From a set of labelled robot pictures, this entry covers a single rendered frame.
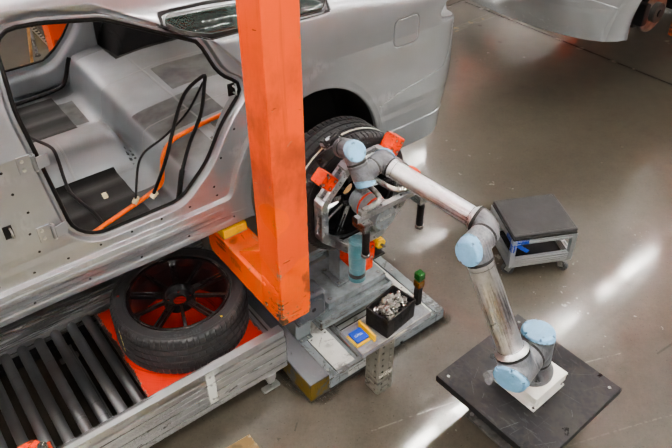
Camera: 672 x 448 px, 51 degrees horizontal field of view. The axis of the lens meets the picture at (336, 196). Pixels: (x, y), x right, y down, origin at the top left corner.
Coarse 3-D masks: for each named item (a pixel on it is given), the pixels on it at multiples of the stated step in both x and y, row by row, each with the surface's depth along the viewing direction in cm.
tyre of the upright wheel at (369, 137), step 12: (336, 120) 338; (348, 120) 339; (360, 120) 345; (312, 132) 333; (324, 132) 331; (348, 132) 329; (360, 132) 330; (372, 132) 333; (312, 144) 329; (372, 144) 334; (312, 156) 325; (336, 156) 322; (312, 168) 322; (324, 168) 321; (312, 192) 324; (312, 204) 328; (312, 216) 333; (312, 228) 337; (312, 240) 342
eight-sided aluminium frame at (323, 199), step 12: (396, 156) 336; (336, 168) 322; (324, 192) 323; (336, 192) 322; (324, 204) 320; (324, 216) 325; (324, 228) 329; (372, 228) 360; (384, 228) 360; (324, 240) 333; (336, 240) 340
